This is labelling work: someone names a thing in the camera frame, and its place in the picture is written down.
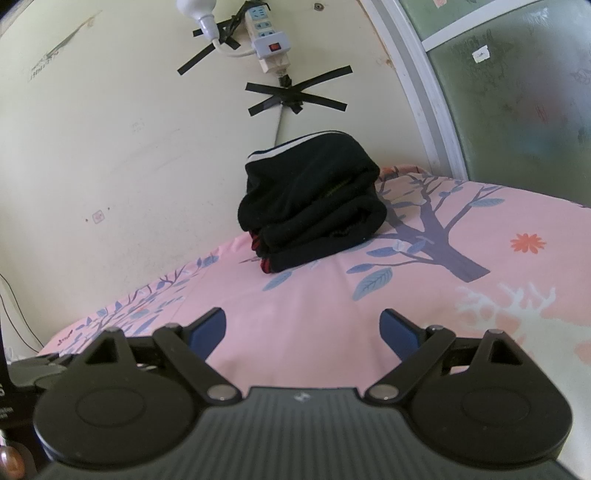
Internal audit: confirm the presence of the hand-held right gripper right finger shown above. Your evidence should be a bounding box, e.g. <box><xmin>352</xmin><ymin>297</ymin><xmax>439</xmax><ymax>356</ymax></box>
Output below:
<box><xmin>367</xmin><ymin>308</ymin><xmax>527</xmax><ymax>407</ymax></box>

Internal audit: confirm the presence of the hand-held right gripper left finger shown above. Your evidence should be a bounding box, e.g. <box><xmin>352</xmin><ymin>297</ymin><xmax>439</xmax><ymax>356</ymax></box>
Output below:
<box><xmin>82</xmin><ymin>308</ymin><xmax>242</xmax><ymax>407</ymax></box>

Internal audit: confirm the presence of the black garment red stripe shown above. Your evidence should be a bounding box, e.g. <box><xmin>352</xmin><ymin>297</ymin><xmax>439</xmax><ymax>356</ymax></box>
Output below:
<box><xmin>249</xmin><ymin>222</ymin><xmax>385</xmax><ymax>274</ymax></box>

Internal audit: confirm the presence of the black pants white stripe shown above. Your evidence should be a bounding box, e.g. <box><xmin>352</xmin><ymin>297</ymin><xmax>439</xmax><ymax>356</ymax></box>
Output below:
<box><xmin>237</xmin><ymin>131</ymin><xmax>387</xmax><ymax>254</ymax></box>

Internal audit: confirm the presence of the person's left hand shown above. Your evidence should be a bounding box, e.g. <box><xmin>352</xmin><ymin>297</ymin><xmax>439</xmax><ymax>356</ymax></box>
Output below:
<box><xmin>0</xmin><ymin>444</ymin><xmax>25</xmax><ymax>480</ymax></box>

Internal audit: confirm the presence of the pink tree-print bedsheet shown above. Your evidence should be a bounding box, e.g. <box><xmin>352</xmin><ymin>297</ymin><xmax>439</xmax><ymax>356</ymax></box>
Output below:
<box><xmin>37</xmin><ymin>164</ymin><xmax>591</xmax><ymax>480</ymax></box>

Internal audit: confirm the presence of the black tape strip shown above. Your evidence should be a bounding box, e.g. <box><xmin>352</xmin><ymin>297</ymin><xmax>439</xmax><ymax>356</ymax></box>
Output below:
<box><xmin>193</xmin><ymin>16</ymin><xmax>242</xmax><ymax>51</ymax></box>
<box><xmin>246</xmin><ymin>83</ymin><xmax>348</xmax><ymax>113</ymax></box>
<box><xmin>248</xmin><ymin>65</ymin><xmax>353</xmax><ymax>117</ymax></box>
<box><xmin>177</xmin><ymin>44</ymin><xmax>218</xmax><ymax>77</ymax></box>

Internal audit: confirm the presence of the frosted glass window pane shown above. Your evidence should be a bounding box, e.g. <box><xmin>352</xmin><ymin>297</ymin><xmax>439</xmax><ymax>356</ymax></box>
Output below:
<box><xmin>398</xmin><ymin>0</ymin><xmax>525</xmax><ymax>41</ymax></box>
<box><xmin>426</xmin><ymin>4</ymin><xmax>591</xmax><ymax>207</ymax></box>

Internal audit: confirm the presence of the beige plug adapter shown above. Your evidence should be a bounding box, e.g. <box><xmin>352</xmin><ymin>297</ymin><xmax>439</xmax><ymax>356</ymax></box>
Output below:
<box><xmin>259</xmin><ymin>54</ymin><xmax>293</xmax><ymax>77</ymax></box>

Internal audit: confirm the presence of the white power strip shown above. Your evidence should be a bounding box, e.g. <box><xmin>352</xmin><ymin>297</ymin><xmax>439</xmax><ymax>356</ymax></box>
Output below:
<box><xmin>243</xmin><ymin>4</ymin><xmax>293</xmax><ymax>59</ymax></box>

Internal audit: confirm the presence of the white plug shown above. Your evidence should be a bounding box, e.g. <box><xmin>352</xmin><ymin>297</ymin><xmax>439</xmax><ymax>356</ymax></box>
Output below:
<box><xmin>177</xmin><ymin>0</ymin><xmax>219</xmax><ymax>40</ymax></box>

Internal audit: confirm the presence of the black cable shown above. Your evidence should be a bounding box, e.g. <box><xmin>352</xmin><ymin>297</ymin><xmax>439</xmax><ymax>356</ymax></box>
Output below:
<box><xmin>0</xmin><ymin>272</ymin><xmax>43</xmax><ymax>352</ymax></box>

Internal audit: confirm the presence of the white window frame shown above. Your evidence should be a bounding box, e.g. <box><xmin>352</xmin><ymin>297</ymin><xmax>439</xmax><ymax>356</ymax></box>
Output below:
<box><xmin>358</xmin><ymin>0</ymin><xmax>591</xmax><ymax>182</ymax></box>

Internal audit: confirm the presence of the white cable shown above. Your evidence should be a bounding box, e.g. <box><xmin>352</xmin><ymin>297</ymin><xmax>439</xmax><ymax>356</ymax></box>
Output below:
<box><xmin>210</xmin><ymin>36</ymin><xmax>260</xmax><ymax>59</ymax></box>

